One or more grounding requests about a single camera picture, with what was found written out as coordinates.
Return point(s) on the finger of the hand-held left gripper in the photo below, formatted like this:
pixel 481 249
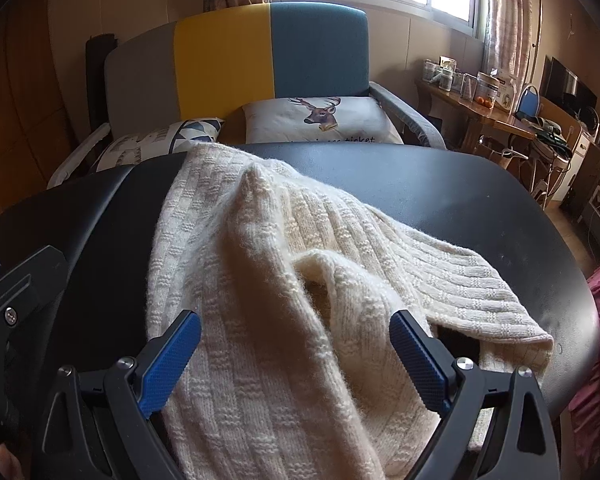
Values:
pixel 35 267

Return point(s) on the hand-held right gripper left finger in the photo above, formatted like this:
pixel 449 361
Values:
pixel 172 360

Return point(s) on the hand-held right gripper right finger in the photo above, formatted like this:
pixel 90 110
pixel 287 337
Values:
pixel 420 365

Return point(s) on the cream knitted sweater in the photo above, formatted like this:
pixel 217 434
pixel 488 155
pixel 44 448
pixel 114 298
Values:
pixel 280 260

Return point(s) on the person's left hand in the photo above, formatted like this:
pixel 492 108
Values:
pixel 5 465

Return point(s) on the pink ruffled bedding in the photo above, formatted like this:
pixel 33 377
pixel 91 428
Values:
pixel 597 360

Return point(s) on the geometric print pillow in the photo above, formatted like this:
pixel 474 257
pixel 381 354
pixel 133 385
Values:
pixel 170 140

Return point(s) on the wooden desk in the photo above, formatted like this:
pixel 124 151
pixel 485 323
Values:
pixel 485 117

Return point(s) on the deer print pillow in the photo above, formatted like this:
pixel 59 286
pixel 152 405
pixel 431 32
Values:
pixel 330 120

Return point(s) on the bunch of small oranges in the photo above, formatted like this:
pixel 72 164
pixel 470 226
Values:
pixel 485 102

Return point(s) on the grey yellow blue sofa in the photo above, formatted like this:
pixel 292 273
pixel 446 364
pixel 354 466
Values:
pixel 220 70

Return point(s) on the beige cabinet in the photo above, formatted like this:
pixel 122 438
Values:
pixel 582 147

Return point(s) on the large white labelled jar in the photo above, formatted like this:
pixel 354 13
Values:
pixel 486 87

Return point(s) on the row of small white jars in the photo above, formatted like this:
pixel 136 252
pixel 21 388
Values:
pixel 442 77

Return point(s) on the white box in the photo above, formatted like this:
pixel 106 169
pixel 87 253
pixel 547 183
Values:
pixel 509 87

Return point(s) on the black television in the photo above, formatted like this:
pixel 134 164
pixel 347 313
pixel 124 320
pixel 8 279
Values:
pixel 565 85

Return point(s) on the metal pole stand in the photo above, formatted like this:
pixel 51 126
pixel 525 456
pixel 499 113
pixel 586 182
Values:
pixel 537 35

